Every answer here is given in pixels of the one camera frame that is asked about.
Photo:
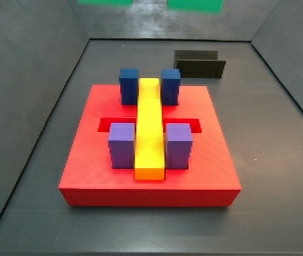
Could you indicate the green bridge-shaped block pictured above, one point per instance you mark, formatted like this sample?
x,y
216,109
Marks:
x,y
209,6

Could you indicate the red base board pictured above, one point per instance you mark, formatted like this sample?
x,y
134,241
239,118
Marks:
x,y
92,183

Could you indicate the left purple block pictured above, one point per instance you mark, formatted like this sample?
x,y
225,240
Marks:
x,y
122,145

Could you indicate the purple block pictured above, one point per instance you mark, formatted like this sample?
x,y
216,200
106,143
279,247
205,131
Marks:
x,y
122,145
178,145

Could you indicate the right purple block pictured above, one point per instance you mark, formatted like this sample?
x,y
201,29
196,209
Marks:
x,y
178,145

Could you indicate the yellow long bar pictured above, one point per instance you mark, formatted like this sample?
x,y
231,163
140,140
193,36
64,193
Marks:
x,y
150,140

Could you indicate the right blue block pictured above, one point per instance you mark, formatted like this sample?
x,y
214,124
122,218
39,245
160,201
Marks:
x,y
170,84

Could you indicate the blue block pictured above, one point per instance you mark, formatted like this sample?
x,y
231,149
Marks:
x,y
129,80
170,84

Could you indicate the left blue block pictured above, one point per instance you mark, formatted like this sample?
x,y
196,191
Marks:
x,y
129,80

